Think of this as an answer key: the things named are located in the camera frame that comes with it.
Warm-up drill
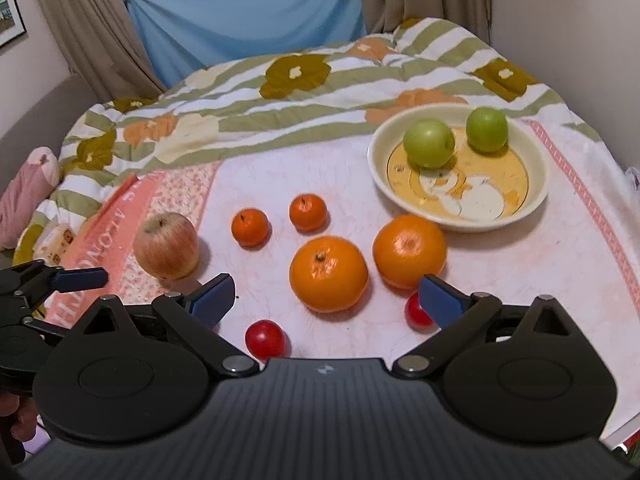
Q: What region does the grey headboard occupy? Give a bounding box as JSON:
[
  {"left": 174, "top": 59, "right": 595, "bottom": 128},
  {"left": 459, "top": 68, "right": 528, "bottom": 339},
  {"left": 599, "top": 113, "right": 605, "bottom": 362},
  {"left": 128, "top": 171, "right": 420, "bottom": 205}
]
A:
[{"left": 0, "top": 74, "right": 101, "bottom": 196}]

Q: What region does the red cherry tomato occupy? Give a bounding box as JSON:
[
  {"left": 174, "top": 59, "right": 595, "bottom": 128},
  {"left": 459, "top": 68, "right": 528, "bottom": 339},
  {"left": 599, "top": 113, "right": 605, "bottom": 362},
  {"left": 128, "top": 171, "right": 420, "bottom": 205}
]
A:
[
  {"left": 244, "top": 319, "right": 288, "bottom": 361},
  {"left": 404, "top": 292, "right": 436, "bottom": 330}
]

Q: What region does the pink floral bed sheet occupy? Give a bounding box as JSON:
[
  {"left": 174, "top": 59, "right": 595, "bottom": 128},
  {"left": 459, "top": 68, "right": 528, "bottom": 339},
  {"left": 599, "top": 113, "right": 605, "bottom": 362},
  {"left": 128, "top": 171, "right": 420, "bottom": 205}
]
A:
[{"left": 30, "top": 110, "right": 640, "bottom": 443}]

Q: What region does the red yellow apple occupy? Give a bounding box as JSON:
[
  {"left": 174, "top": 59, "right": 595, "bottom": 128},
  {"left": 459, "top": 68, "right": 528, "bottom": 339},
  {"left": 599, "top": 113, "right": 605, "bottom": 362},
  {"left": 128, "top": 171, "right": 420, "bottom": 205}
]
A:
[{"left": 132, "top": 211, "right": 200, "bottom": 282}]

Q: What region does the person's left hand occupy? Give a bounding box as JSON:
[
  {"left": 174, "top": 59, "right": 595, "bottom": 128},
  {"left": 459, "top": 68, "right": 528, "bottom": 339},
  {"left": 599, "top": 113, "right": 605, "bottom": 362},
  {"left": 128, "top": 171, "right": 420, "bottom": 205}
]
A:
[{"left": 0, "top": 393, "right": 41, "bottom": 445}]

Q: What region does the pink plush toy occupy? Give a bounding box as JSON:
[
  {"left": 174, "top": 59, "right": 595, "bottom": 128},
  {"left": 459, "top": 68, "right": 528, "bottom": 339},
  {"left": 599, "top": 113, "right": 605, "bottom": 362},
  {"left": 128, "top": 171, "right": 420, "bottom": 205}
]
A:
[{"left": 0, "top": 146, "right": 62, "bottom": 251}]

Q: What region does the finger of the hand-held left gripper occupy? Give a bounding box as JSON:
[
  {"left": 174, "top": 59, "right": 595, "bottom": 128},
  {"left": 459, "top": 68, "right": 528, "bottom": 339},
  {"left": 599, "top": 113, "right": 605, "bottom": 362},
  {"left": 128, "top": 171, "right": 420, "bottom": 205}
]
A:
[
  {"left": 22, "top": 315, "right": 72, "bottom": 344},
  {"left": 0, "top": 259, "right": 109, "bottom": 307}
]

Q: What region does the framed wall picture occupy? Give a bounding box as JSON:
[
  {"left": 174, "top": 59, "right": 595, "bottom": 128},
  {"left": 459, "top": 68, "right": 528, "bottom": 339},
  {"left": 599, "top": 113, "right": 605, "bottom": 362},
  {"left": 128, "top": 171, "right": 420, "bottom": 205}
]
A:
[{"left": 0, "top": 0, "right": 28, "bottom": 51}]

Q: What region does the blue cloth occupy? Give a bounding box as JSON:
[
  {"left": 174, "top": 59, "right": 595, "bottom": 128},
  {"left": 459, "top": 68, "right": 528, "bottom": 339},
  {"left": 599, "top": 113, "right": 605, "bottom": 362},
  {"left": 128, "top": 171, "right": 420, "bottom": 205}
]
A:
[{"left": 122, "top": 0, "right": 368, "bottom": 95}]

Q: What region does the large orange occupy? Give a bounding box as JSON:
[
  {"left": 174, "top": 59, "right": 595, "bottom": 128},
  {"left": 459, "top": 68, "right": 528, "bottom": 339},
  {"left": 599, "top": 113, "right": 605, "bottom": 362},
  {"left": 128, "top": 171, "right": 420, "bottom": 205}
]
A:
[
  {"left": 372, "top": 214, "right": 448, "bottom": 290},
  {"left": 288, "top": 236, "right": 370, "bottom": 314}
]

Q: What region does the striped floral quilt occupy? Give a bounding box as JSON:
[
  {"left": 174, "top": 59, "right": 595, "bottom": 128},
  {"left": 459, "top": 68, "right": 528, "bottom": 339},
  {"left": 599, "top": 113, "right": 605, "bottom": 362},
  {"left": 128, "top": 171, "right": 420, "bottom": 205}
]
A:
[{"left": 12, "top": 17, "right": 603, "bottom": 268}]

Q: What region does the cream bowl with yellow print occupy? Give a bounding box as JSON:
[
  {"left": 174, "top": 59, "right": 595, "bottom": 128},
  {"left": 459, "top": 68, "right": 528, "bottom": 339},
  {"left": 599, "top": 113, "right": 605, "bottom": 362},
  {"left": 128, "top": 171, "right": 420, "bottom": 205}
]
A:
[{"left": 367, "top": 105, "right": 551, "bottom": 234}]

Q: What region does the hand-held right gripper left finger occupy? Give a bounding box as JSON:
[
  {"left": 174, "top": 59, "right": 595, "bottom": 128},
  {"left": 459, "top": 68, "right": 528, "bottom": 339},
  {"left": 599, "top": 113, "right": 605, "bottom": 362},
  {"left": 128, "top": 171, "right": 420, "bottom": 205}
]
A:
[{"left": 70, "top": 273, "right": 261, "bottom": 377}]

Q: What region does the green apple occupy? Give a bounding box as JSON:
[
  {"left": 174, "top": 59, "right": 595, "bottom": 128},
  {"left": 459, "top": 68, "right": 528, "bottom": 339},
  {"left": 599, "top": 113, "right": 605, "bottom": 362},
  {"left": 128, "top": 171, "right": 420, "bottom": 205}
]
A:
[
  {"left": 465, "top": 106, "right": 509, "bottom": 154},
  {"left": 403, "top": 119, "right": 457, "bottom": 170}
]

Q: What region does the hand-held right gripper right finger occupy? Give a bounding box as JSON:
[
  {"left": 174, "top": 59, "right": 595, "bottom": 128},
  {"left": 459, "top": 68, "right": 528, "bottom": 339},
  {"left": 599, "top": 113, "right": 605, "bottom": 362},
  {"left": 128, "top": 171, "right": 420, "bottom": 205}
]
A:
[{"left": 392, "top": 273, "right": 574, "bottom": 378}]

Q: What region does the small mandarin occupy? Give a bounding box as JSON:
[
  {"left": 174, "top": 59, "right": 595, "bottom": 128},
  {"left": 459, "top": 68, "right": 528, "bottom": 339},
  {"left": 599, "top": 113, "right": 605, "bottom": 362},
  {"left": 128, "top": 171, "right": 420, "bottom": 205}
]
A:
[
  {"left": 230, "top": 208, "right": 271, "bottom": 248},
  {"left": 288, "top": 193, "right": 329, "bottom": 233}
]

